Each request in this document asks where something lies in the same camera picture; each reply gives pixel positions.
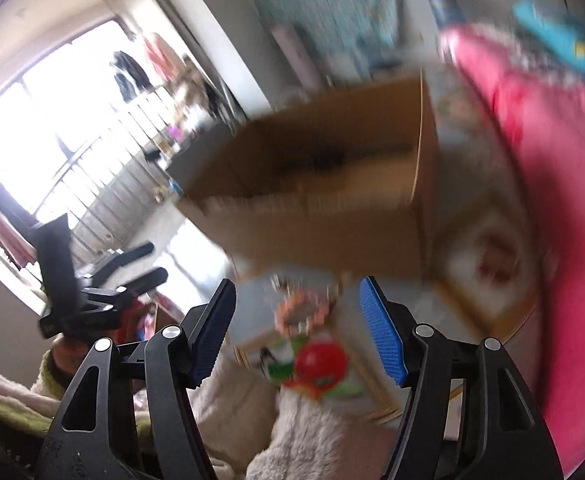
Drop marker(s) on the brown cardboard box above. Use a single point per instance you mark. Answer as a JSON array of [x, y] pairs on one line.
[[322, 240]]

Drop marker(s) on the person's left forearm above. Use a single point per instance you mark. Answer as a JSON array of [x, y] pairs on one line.
[[47, 380]]

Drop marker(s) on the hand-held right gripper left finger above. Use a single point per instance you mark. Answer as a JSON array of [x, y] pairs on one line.
[[212, 340]]

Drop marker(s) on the blue plush pillow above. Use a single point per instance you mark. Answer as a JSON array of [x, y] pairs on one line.
[[562, 40]]

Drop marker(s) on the hanging clothes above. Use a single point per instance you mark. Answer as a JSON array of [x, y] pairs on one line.
[[127, 75]]

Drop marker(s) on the teal floral wall cloth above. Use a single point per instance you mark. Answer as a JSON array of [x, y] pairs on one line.
[[332, 0]]

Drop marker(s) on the pale rolled mat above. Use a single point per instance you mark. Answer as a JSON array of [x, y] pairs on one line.
[[297, 57]]

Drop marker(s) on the dark grey cabinet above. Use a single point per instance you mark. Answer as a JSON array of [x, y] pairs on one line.
[[202, 155]]

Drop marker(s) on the pink printed blanket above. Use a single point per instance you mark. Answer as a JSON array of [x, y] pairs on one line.
[[547, 185]]

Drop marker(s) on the person's left hand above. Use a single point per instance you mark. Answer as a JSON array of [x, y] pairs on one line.
[[70, 350]]

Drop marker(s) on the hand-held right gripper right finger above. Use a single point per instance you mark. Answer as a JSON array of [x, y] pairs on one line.
[[385, 340]]

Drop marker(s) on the blue dispenser water bottle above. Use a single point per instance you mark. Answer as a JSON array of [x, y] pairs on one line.
[[442, 5]]

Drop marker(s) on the white fleece blanket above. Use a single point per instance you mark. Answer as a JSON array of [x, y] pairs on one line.
[[297, 435]]

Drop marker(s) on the metal balcony railing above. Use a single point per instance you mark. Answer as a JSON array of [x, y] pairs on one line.
[[122, 185]]

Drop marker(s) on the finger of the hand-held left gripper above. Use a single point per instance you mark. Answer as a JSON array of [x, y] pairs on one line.
[[132, 254], [145, 280]]

